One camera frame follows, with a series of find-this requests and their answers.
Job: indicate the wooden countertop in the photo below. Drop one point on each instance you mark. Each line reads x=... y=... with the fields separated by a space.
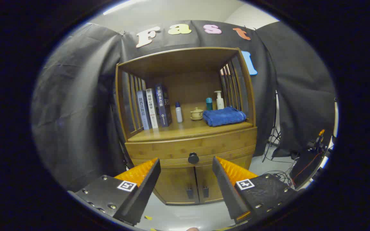
x=185 y=129

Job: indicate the light blue book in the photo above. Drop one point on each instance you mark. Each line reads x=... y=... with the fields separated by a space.
x=143 y=110

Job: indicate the dark blue book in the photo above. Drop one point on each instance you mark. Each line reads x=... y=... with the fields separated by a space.
x=163 y=106

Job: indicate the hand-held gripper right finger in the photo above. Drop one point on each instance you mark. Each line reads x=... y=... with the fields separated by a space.
x=228 y=192

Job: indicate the folded blue towel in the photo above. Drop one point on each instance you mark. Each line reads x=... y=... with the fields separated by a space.
x=223 y=117

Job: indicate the wooden cabinet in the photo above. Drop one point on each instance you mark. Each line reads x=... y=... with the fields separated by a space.
x=185 y=61

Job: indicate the wooden drawer with black knob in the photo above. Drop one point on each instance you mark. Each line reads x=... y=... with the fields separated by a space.
x=172 y=149

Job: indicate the white bottle with blue cap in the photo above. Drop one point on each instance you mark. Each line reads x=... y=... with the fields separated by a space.
x=179 y=114

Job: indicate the wooden cabinet door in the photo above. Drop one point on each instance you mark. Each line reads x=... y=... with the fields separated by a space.
x=209 y=183
x=175 y=186

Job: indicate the white book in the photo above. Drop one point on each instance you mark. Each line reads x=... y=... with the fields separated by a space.
x=152 y=109

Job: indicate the beige lidded ceramic teacup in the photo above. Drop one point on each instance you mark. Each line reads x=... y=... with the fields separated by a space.
x=197 y=114

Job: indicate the black tripod stand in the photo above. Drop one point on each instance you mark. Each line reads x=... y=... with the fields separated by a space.
x=273 y=134

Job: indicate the black equipment with orange part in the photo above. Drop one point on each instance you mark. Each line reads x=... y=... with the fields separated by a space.
x=307 y=163

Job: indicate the white pump bottle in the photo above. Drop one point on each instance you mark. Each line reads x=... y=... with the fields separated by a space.
x=220 y=102

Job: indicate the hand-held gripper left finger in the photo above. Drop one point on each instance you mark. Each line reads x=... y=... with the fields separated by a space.
x=143 y=195

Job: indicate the teal bottle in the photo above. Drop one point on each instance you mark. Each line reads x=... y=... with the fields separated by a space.
x=209 y=104

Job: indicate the black backdrop cloth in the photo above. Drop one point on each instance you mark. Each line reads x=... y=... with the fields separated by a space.
x=75 y=96

